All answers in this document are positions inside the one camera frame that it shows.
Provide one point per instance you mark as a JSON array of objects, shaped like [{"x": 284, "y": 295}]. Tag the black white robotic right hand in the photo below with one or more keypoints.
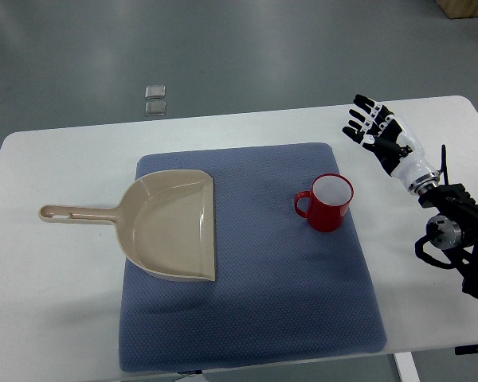
[{"x": 377, "y": 129}]

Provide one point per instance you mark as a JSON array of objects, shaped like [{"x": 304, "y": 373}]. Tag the red cup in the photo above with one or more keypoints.
[{"x": 326, "y": 203}]

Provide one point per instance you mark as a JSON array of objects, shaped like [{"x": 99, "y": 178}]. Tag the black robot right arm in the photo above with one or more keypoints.
[{"x": 451, "y": 237}]

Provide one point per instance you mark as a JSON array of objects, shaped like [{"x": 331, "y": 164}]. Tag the beige plastic dustpan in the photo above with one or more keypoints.
[{"x": 164, "y": 224}]

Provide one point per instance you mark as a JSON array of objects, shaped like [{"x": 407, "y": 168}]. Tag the brown cardboard box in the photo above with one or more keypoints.
[{"x": 455, "y": 9}]

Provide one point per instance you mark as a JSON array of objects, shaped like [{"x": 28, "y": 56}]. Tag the white table leg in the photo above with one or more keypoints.
[{"x": 406, "y": 367}]

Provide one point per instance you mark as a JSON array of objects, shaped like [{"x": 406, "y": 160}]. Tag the black table control panel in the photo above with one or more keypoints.
[{"x": 466, "y": 350}]

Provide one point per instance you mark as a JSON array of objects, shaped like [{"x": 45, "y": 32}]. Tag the lower metal floor plate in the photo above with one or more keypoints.
[{"x": 153, "y": 108}]

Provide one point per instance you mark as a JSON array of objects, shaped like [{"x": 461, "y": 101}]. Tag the metal floor plate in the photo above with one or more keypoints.
[
  {"x": 153, "y": 108},
  {"x": 155, "y": 91}
]

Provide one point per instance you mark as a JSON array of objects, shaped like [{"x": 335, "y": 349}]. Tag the upper metal floor plate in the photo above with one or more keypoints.
[{"x": 155, "y": 91}]

